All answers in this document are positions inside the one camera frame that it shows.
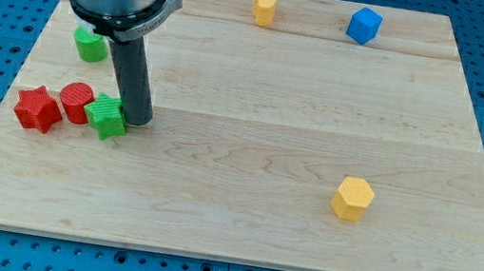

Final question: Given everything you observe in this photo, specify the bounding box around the light wooden board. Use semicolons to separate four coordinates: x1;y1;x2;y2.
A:
0;0;484;271

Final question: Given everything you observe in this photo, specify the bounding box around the green cylinder block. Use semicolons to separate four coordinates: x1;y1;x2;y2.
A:
73;27;108;63

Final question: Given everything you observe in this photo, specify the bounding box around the blue cube block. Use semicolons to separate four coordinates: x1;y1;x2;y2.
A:
346;7;383;45

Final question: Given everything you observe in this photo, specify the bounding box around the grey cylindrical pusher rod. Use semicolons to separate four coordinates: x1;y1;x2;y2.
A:
109;38;153;126

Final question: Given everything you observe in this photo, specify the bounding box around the black clamp with grey lever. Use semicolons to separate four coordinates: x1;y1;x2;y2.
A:
68;0;184;44

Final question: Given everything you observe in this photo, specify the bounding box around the red cylinder block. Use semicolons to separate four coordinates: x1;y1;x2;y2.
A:
59;82;95;125

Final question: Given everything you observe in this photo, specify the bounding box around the yellow hexagon block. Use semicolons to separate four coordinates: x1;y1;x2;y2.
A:
331;177;375;222

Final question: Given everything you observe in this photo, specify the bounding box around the green star block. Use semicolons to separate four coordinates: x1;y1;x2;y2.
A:
84;92;126;141

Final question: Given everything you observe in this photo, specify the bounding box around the red star block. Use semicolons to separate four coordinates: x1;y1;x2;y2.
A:
13;86;63;134

